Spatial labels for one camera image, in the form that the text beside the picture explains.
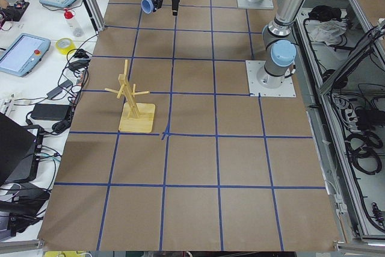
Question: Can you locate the black power adapter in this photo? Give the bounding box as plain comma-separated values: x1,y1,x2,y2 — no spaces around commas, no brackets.
31,104,70,121

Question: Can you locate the red cap squeeze bottle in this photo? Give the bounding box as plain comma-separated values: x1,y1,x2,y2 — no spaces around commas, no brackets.
64,8,84,37

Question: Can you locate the near teach pendant tablet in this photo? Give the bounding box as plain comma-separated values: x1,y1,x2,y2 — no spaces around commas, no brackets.
1,33,51,76

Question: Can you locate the light blue cup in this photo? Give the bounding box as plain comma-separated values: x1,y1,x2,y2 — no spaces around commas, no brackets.
141,0,156,14

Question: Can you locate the yellow tape roll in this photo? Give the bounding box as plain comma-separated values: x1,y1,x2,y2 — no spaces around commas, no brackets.
55,37,76,55

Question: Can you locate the black laptop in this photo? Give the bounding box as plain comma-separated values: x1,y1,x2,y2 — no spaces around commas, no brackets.
1,114,43,185

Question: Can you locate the white crumpled cloth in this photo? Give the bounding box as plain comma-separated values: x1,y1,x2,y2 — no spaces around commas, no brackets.
309,20,348,46

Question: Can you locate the wooden cup rack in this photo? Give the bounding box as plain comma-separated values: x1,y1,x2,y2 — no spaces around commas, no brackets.
105,59,156,134

